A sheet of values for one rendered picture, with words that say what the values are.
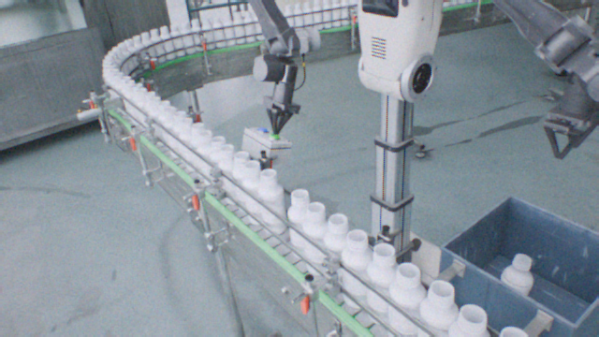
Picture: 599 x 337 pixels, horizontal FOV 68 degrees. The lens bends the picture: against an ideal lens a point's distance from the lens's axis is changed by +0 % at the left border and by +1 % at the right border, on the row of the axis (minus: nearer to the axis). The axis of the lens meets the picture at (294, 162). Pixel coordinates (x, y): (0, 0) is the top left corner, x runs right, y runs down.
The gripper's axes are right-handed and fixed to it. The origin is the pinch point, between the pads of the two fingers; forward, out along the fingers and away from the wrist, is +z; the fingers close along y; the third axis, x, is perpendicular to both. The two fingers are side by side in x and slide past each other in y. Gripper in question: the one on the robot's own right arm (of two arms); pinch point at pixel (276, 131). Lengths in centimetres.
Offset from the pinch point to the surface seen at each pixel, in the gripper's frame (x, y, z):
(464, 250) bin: 29, 50, 17
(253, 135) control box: -4.1, -5.2, 2.8
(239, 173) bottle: -18.4, 11.0, 7.1
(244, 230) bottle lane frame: -17.6, 16.2, 20.7
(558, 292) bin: 51, 69, 24
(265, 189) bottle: -18.4, 22.4, 6.4
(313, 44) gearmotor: 95, -99, -18
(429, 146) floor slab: 215, -81, 43
